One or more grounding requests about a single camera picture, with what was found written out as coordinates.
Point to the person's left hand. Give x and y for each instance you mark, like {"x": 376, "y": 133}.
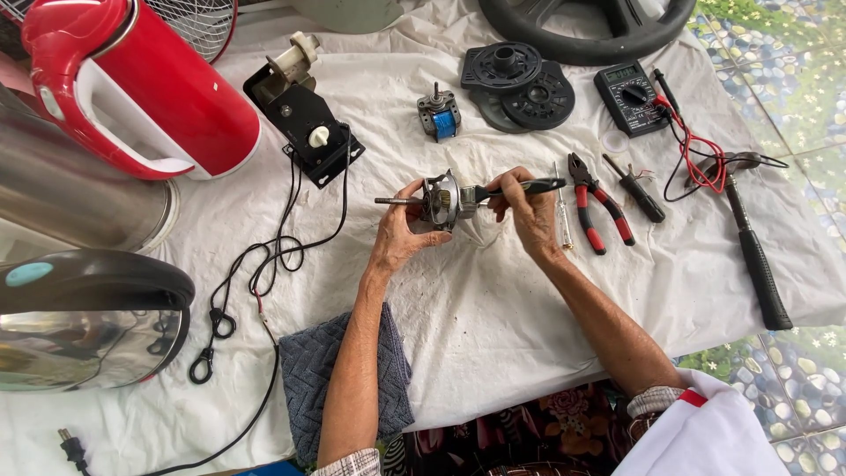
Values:
{"x": 396, "y": 238}

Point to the person's right hand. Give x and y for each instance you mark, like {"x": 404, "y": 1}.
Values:
{"x": 535, "y": 218}

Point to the metal fan motor with shaft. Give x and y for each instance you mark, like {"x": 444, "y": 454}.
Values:
{"x": 444, "y": 198}

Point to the clear tester screwdriver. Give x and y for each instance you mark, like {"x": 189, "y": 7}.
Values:
{"x": 564, "y": 211}

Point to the red and black pliers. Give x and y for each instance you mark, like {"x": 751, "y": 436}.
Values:
{"x": 598, "y": 205}

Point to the small white round cap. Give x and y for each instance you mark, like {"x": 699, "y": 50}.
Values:
{"x": 615, "y": 141}

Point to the white ground cloth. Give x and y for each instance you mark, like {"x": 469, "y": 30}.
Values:
{"x": 476, "y": 317}

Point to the round black plastic plate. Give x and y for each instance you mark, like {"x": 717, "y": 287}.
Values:
{"x": 539, "y": 102}

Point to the small motor with blue coil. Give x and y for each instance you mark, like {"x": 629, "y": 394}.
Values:
{"x": 441, "y": 119}

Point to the black digital multimeter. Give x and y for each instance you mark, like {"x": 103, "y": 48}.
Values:
{"x": 628, "y": 99}

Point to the square black plastic motor cover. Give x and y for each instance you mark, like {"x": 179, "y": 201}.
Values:
{"x": 502, "y": 66}

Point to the grey knitted towel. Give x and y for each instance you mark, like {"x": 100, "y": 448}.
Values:
{"x": 307, "y": 370}

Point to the red multimeter lead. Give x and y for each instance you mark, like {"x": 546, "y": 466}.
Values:
{"x": 691, "y": 149}

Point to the person's floral trousers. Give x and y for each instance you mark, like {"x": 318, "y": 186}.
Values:
{"x": 529, "y": 430}

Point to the grey plastic fan part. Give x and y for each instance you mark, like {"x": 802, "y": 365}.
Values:
{"x": 350, "y": 14}

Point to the white garment with red stripe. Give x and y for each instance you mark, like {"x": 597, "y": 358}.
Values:
{"x": 700, "y": 436}

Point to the red electric kettle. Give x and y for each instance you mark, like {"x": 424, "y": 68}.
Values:
{"x": 165, "y": 86}

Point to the steel kettle with black lid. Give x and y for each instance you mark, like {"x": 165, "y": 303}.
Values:
{"x": 86, "y": 317}

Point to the stainless steel pot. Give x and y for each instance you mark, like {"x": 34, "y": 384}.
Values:
{"x": 73, "y": 192}

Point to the black switch box white knob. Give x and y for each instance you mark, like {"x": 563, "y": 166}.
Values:
{"x": 307, "y": 122}

